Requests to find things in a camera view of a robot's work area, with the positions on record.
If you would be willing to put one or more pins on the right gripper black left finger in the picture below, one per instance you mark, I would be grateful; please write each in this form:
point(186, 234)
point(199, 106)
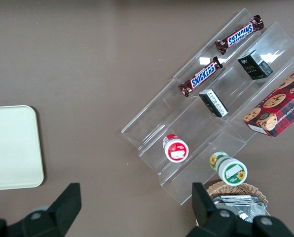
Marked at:
point(60, 209)

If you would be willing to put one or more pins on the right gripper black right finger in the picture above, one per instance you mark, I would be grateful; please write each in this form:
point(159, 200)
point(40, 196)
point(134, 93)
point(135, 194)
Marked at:
point(206, 217)

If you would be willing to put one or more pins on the pale wicker basket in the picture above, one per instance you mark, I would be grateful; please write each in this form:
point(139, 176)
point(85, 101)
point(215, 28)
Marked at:
point(258, 191)

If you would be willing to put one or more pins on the cream plastic tray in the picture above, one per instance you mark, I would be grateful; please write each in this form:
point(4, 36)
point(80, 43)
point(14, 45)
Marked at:
point(11, 148)

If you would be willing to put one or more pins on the stacked aluminium foil containers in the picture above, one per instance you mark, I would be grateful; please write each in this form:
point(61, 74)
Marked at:
point(243, 205)

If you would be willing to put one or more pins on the green sunflower lidded cup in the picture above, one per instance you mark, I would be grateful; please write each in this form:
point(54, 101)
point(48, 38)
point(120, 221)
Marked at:
point(232, 171)

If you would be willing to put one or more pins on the red lidded yogurt cup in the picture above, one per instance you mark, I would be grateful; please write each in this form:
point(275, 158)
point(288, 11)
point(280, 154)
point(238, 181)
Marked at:
point(175, 149)

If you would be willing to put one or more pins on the clear acrylic stepped shelf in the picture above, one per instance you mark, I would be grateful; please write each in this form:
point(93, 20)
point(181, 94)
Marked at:
point(161, 113)

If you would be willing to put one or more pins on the small black carton box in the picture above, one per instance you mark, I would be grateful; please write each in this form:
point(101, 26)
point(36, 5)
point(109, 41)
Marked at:
point(254, 66)
point(213, 103)

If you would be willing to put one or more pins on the red tartan cookie box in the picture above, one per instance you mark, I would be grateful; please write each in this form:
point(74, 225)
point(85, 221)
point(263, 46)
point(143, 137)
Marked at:
point(280, 108)

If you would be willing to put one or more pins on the Snickers chocolate bar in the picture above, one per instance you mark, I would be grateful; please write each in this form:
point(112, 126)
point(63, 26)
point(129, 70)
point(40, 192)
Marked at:
point(239, 34)
point(200, 76)

